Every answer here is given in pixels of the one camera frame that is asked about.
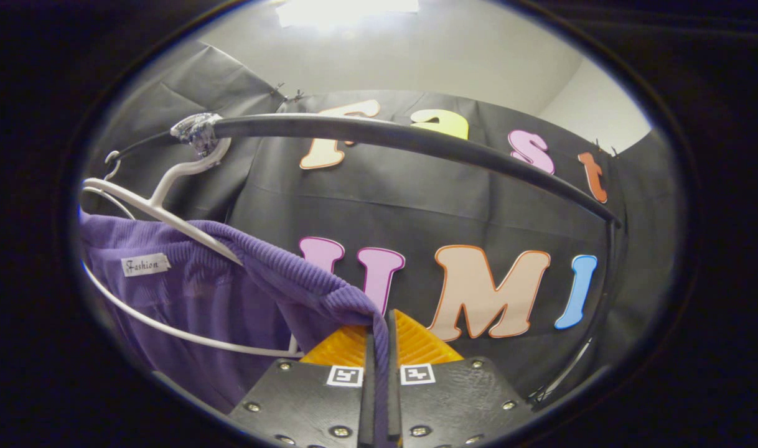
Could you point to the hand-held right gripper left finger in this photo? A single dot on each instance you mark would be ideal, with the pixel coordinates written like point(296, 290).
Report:
point(368, 398)

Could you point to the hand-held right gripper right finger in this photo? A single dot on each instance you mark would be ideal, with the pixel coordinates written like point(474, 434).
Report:
point(394, 398)

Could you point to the purple ribbed shirt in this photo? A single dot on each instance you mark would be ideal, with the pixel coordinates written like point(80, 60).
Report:
point(229, 292)

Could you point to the black clothes rack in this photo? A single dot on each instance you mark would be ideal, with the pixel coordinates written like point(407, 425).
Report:
point(416, 138)

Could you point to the white hanger with taped hook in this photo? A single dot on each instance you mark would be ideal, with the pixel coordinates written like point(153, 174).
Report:
point(167, 186)

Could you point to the plain white hanger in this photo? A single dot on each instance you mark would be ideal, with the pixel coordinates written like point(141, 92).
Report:
point(119, 167)

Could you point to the clear tape wrap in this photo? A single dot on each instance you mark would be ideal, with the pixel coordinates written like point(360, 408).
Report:
point(195, 132)

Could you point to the ceiling light panel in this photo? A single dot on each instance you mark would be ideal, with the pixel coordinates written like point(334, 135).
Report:
point(348, 11)

